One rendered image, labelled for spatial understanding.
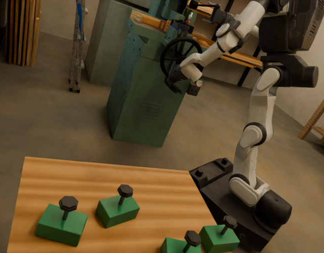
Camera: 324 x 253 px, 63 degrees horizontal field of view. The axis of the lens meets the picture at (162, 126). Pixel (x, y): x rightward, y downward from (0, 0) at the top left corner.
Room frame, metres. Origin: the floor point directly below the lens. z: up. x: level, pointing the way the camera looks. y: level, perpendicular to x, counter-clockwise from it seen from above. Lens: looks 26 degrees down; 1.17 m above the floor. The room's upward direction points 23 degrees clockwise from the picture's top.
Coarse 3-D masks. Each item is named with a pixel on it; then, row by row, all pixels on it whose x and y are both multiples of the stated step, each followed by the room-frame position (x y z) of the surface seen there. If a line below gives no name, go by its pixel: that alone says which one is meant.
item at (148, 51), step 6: (132, 36) 2.12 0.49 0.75; (138, 36) 1.96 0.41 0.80; (132, 42) 2.07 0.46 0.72; (138, 42) 1.91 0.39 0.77; (144, 42) 1.82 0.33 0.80; (138, 48) 1.87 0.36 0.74; (144, 48) 1.80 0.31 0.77; (150, 48) 1.81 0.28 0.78; (156, 48) 1.83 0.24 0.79; (144, 54) 1.80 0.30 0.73; (150, 54) 1.82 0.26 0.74; (156, 54) 1.84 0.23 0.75; (168, 54) 1.87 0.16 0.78; (156, 60) 1.84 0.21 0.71; (168, 60) 1.88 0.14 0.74
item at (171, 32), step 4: (168, 28) 1.87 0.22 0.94; (172, 28) 1.80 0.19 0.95; (168, 32) 1.84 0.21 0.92; (172, 32) 1.78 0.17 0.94; (176, 32) 1.77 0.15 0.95; (168, 36) 1.82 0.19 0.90; (172, 36) 1.76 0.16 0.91; (176, 36) 1.77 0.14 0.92; (188, 36) 1.81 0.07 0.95; (192, 36) 1.82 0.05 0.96; (168, 40) 1.80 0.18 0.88; (180, 44) 1.79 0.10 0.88; (188, 44) 1.82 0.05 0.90; (188, 48) 1.82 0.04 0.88
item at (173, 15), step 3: (171, 12) 2.08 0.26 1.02; (174, 12) 2.02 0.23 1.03; (171, 15) 2.06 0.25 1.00; (174, 15) 2.00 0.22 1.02; (177, 15) 1.98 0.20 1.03; (180, 15) 1.99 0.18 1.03; (168, 18) 2.09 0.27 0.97; (171, 18) 2.04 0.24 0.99; (174, 18) 1.98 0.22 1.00; (177, 18) 1.98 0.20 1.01; (180, 18) 1.99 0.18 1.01; (183, 18) 2.00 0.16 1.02; (183, 21) 2.00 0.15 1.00
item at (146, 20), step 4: (144, 20) 1.93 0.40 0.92; (148, 20) 1.94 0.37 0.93; (152, 20) 1.95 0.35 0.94; (148, 24) 1.94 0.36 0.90; (152, 24) 1.95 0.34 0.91; (156, 24) 1.97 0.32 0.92; (196, 36) 2.11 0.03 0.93; (200, 36) 2.14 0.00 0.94; (196, 40) 2.12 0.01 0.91; (204, 40) 2.14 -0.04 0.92; (208, 40) 2.16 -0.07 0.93; (208, 44) 2.16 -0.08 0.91; (212, 44) 2.18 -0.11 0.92
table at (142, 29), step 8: (128, 24) 1.90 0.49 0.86; (136, 24) 1.75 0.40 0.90; (144, 24) 1.88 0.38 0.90; (136, 32) 1.76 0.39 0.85; (144, 32) 1.78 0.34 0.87; (152, 32) 1.80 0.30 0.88; (160, 32) 1.83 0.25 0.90; (160, 40) 1.83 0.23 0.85; (184, 48) 1.81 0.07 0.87; (192, 48) 1.94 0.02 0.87; (208, 48) 2.01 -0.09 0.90
